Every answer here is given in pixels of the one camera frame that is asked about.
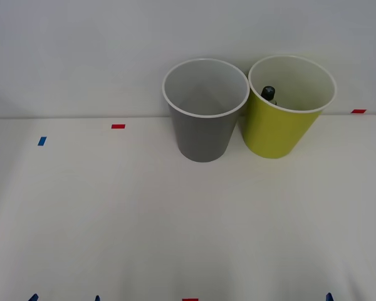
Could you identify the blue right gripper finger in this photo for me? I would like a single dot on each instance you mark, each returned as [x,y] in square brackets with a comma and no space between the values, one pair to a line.
[329,298]

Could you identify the green plastic bottle black cap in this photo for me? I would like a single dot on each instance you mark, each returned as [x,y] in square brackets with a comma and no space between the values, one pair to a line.
[268,92]

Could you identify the yellow-green plastic waste bin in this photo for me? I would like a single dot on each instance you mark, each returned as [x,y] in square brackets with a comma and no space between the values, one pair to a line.
[275,128]

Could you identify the grey plastic waste bin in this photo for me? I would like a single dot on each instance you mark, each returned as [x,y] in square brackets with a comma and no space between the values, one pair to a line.
[203,135]

